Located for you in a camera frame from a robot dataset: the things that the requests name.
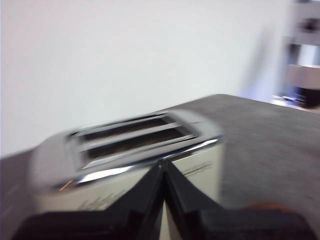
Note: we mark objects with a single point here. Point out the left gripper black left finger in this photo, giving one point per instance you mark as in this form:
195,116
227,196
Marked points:
120,222

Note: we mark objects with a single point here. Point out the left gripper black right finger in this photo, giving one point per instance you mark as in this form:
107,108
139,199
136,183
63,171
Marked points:
212,225

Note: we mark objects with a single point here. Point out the brown-crusted bread slice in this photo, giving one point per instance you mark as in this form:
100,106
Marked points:
265,206

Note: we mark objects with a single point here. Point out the cream two-slot toaster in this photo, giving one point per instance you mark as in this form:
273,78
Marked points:
125,140

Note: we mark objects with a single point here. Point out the grey metal shelf unit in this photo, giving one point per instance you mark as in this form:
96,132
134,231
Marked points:
305,50

